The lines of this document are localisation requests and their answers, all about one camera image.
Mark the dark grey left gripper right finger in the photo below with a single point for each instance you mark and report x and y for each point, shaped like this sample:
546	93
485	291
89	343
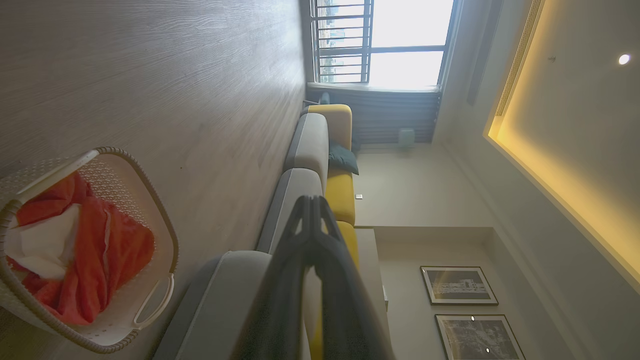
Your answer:
345	310

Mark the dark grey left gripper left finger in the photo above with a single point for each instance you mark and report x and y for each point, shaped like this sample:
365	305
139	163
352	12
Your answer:
280	300

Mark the red and white garment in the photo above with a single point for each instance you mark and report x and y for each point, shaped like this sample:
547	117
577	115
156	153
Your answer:
117	250

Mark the beige side cabinet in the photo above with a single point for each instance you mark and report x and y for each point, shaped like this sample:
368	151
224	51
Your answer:
371	280

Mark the black framed picture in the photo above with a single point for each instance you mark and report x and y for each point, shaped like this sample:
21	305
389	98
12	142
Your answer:
477	340
457	285

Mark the dark teal cushion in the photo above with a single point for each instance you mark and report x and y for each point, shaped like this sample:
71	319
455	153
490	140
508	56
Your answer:
342	157

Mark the pale green vase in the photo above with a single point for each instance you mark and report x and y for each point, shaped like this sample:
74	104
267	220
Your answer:
406	138

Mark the white plastic laundry basket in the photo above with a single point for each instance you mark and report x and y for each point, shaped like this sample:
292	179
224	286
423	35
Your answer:
127	197

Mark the dark metal window railing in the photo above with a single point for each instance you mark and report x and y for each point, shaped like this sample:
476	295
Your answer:
345	40

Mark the large window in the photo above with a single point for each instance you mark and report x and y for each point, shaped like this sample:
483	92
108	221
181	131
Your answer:
410	30

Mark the round ceiling spotlight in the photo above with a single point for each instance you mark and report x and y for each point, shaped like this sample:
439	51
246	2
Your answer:
624	59

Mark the grey slatted wall panel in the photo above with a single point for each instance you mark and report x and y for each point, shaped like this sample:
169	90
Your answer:
395	115

